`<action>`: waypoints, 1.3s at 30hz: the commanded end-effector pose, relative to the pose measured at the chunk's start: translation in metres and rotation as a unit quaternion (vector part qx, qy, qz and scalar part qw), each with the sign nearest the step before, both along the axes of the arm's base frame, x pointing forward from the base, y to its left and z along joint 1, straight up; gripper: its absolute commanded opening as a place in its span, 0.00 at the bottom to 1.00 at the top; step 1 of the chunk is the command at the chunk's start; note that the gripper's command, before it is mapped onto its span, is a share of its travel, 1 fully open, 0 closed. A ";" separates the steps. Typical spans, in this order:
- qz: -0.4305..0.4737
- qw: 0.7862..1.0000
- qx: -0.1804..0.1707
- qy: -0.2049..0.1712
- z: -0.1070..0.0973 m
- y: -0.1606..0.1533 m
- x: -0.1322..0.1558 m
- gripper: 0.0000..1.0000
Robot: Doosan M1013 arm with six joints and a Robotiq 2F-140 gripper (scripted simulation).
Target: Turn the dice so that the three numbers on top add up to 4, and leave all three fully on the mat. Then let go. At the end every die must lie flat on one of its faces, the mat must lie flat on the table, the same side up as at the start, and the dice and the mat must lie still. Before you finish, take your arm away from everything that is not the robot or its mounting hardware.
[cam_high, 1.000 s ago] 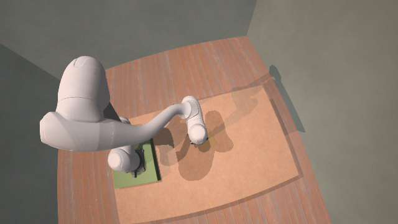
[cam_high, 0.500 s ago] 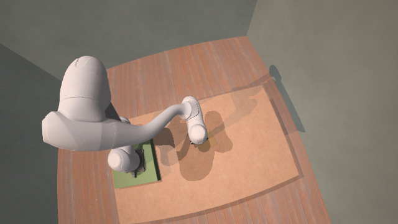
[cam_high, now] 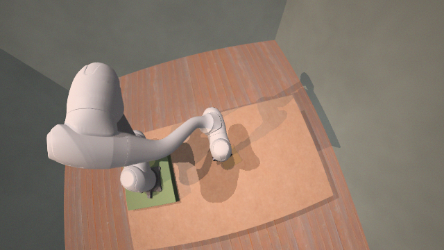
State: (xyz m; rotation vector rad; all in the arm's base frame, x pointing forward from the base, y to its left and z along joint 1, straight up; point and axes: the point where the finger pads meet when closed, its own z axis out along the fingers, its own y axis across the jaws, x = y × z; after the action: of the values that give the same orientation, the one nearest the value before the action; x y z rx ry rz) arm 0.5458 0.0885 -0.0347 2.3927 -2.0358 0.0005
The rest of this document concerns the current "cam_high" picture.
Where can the tan square mat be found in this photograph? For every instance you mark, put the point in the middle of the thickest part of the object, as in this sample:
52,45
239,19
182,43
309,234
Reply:
232,160

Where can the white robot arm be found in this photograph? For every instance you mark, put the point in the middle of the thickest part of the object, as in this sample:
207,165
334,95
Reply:
97,135

